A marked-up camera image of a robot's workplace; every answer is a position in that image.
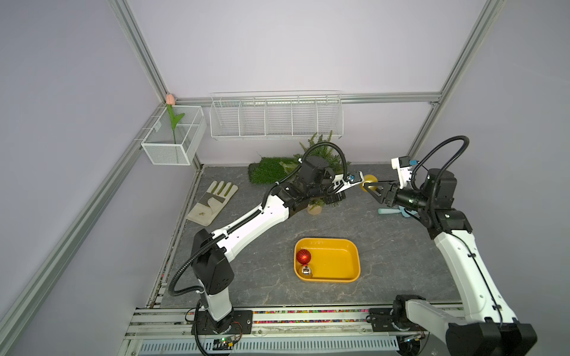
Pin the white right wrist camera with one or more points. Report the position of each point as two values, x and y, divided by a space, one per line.
404 168

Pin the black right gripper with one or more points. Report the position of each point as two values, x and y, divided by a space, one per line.
390 192

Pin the gold ball ornament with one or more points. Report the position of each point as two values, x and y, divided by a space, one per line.
369 179

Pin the long white wire shelf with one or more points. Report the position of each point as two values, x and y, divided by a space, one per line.
284 114

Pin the yellow plastic tray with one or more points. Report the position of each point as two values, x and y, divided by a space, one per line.
334 260

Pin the red ribbed ball ornament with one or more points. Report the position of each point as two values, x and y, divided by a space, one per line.
303 257

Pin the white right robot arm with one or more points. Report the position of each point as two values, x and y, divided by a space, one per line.
426 192

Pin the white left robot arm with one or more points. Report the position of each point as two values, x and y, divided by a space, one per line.
208 270

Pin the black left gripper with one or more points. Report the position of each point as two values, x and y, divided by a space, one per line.
335 198

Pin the small green christmas tree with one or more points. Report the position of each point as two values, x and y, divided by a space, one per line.
318 163

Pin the teal garden trowel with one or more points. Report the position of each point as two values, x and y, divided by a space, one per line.
404 212

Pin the artificial pink tulip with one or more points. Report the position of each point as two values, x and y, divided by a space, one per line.
174 118

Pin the green artificial grass mat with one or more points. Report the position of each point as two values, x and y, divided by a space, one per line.
268 170

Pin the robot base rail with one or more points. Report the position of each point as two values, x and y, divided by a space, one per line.
296 330

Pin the small white mesh basket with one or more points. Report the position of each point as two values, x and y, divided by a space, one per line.
158 142

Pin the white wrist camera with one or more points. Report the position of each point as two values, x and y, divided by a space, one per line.
342 183
404 168

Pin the white gardening glove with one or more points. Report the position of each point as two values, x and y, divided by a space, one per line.
212 202

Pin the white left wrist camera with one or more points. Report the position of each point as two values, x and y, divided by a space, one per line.
342 183

